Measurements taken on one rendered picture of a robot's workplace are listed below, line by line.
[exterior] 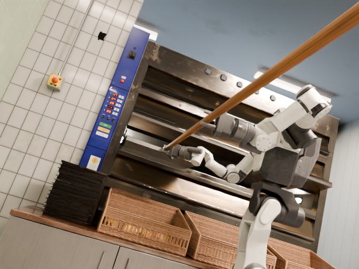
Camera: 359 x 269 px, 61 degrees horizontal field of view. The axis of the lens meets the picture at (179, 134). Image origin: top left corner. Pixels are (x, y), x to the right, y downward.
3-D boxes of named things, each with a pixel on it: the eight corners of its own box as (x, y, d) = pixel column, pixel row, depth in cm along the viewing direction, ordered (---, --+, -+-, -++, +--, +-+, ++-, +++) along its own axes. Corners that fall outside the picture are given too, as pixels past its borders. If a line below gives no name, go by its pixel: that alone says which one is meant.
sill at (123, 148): (117, 150, 240) (119, 145, 241) (311, 215, 272) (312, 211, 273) (117, 149, 234) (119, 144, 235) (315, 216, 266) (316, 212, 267)
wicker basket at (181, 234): (96, 223, 220) (109, 186, 227) (169, 244, 229) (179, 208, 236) (95, 231, 173) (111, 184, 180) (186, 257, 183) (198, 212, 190)
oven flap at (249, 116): (141, 84, 248) (148, 67, 259) (326, 155, 280) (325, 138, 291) (142, 81, 244) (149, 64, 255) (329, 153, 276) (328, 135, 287)
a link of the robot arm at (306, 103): (287, 131, 120) (330, 100, 116) (271, 112, 124) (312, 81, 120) (290, 136, 129) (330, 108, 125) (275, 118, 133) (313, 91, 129)
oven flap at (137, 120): (131, 114, 226) (127, 124, 244) (332, 187, 258) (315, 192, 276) (132, 111, 228) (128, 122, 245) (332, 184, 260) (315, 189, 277)
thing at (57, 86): (47, 87, 229) (52, 76, 232) (60, 92, 231) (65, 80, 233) (45, 84, 222) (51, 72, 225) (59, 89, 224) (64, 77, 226)
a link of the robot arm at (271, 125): (250, 140, 124) (278, 119, 121) (246, 132, 133) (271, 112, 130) (259, 151, 126) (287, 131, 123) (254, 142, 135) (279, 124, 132)
